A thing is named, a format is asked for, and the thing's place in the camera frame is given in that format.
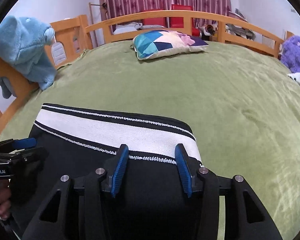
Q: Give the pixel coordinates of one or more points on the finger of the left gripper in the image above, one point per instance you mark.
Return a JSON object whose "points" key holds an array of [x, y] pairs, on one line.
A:
{"points": [[17, 144]]}

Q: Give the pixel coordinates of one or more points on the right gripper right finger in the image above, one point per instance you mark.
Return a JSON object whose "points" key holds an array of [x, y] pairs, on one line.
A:
{"points": [[245, 215]]}

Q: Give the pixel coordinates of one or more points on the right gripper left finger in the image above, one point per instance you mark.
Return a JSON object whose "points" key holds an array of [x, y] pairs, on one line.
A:
{"points": [[72, 209]]}

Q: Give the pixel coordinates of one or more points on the black pants with white stripe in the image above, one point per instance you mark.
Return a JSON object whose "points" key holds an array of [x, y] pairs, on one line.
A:
{"points": [[151, 203]]}

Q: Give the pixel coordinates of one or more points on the left hand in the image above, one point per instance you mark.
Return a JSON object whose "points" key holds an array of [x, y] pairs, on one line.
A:
{"points": [[5, 203]]}

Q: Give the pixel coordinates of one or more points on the green bed blanket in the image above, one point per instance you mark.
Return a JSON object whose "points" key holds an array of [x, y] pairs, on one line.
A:
{"points": [[242, 106]]}

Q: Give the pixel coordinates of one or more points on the blue plush towel toy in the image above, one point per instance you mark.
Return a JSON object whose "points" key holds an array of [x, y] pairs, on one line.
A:
{"points": [[22, 46]]}

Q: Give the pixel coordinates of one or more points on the colourful geometric pillow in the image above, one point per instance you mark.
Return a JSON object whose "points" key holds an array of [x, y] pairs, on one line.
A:
{"points": [[161, 43]]}

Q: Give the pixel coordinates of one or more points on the purple plush toy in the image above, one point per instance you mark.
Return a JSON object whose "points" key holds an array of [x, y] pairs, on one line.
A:
{"points": [[291, 54]]}

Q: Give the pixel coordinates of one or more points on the red chair right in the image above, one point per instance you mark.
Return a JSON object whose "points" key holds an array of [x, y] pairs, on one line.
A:
{"points": [[178, 22]]}

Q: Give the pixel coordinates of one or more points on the wooden bed frame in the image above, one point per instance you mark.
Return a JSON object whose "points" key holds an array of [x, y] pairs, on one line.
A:
{"points": [[75, 36]]}

